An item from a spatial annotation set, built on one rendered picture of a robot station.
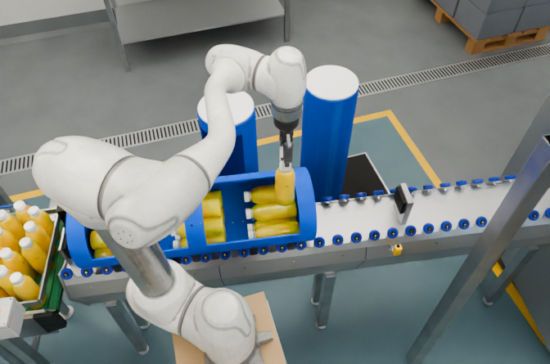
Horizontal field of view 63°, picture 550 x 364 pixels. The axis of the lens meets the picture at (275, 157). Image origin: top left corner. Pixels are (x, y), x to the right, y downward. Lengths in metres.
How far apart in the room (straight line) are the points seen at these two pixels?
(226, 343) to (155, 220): 0.59
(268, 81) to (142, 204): 0.56
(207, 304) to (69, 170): 0.58
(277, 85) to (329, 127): 1.24
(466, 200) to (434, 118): 1.80
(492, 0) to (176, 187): 3.85
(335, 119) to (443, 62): 2.25
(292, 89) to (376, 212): 0.94
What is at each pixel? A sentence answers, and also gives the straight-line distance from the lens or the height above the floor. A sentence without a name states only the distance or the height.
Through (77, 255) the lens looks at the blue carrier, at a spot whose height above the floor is 1.14.
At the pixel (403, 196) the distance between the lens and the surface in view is 1.88.
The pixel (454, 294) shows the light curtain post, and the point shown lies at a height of 0.86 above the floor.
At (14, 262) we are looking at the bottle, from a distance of 1.94.
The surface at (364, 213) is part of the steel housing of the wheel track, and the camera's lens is 1.98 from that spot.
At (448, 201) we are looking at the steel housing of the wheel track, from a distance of 2.11.
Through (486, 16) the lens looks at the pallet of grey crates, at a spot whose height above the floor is 0.39.
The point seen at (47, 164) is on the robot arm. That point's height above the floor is 1.92.
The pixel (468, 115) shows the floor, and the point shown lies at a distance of 3.99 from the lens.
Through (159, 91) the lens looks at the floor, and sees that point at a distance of 4.06.
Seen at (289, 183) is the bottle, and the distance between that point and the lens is 1.51.
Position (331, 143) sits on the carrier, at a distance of 2.50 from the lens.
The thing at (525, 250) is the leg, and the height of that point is 0.59.
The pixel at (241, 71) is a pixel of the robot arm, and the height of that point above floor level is 1.79.
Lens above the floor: 2.53
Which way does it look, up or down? 49 degrees down
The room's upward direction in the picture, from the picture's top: 1 degrees counter-clockwise
